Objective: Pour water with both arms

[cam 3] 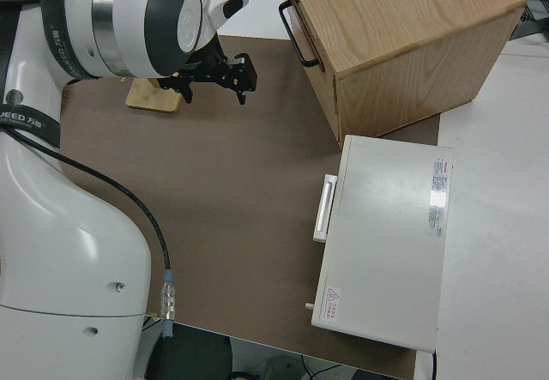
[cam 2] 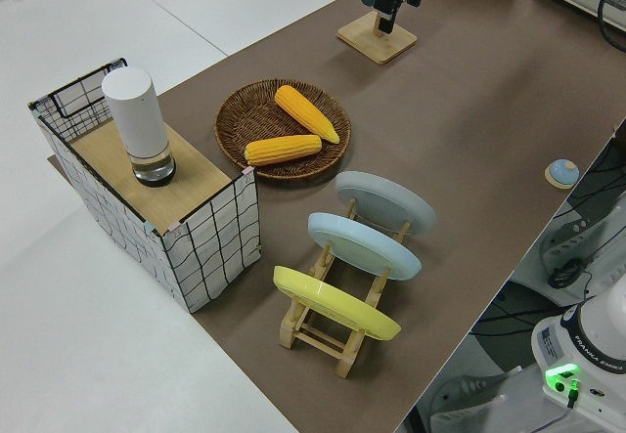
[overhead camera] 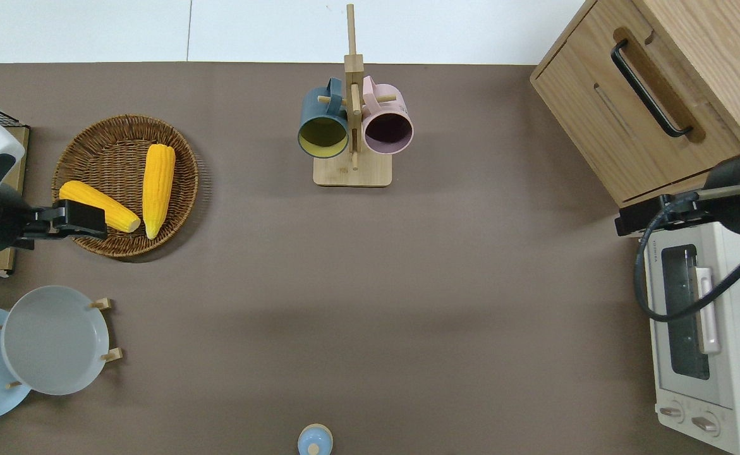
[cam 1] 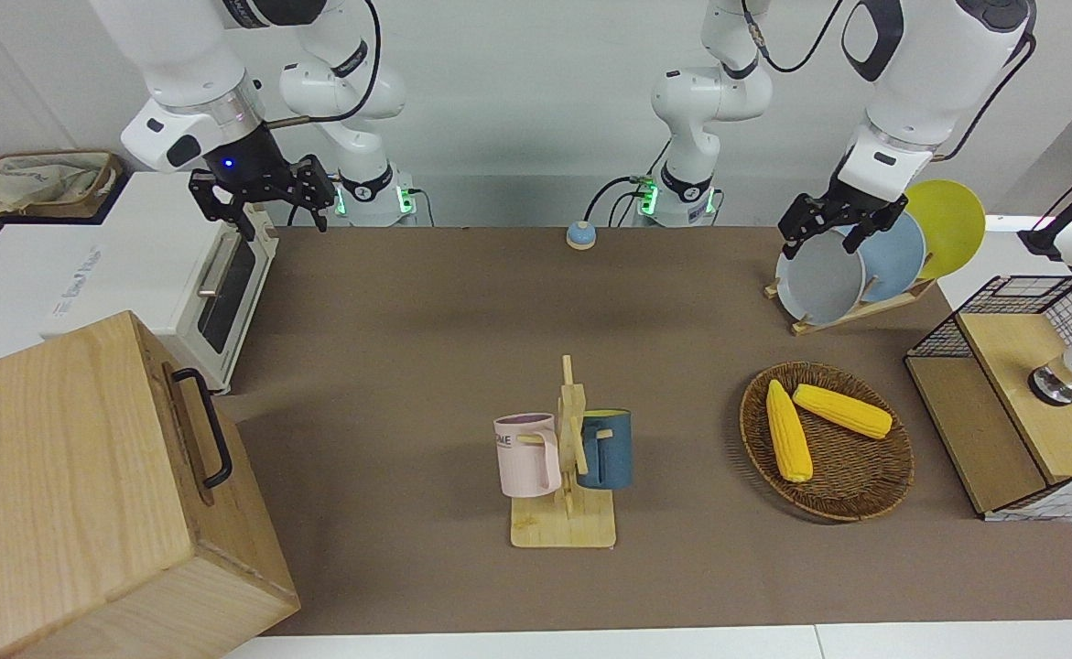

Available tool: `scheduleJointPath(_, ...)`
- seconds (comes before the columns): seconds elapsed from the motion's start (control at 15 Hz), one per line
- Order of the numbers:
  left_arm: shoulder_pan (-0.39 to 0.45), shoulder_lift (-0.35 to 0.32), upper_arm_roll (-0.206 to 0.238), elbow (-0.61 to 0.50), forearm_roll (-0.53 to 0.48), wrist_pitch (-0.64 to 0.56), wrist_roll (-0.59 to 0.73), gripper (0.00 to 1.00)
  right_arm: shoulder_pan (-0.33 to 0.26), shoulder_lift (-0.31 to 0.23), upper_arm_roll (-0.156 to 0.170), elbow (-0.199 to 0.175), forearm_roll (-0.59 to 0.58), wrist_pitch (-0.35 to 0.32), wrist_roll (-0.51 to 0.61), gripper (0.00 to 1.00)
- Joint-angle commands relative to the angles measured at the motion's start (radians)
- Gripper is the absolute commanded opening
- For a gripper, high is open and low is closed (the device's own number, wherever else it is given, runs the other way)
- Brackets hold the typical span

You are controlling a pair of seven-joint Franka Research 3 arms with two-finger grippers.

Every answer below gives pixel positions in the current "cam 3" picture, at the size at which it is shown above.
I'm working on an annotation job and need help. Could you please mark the bamboo stand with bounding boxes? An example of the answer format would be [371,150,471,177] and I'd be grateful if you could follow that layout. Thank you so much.
[119,76,184,114]

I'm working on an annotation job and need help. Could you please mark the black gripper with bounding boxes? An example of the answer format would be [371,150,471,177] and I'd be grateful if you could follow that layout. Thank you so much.
[161,36,258,106]

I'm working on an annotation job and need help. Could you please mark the black mesh object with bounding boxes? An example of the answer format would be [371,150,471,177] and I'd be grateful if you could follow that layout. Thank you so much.
[505,0,549,45]

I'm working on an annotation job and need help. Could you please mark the white oven door handle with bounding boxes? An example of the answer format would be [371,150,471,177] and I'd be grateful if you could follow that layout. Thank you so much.
[311,173,339,244]

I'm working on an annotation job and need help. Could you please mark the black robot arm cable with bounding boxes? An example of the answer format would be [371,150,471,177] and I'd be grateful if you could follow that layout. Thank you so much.
[0,0,178,341]

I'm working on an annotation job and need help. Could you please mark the black cabinet handle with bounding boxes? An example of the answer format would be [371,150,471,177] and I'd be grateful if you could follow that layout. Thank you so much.
[278,0,321,68]

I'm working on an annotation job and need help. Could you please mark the wooden cabinet box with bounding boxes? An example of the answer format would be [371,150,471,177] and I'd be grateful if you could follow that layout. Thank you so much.
[278,0,528,140]

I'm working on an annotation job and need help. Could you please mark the brown table mat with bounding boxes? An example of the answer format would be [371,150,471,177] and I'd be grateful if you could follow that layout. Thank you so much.
[55,34,443,380]

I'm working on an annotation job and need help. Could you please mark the white toaster oven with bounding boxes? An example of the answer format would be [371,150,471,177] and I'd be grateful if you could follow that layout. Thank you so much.
[305,134,455,353]

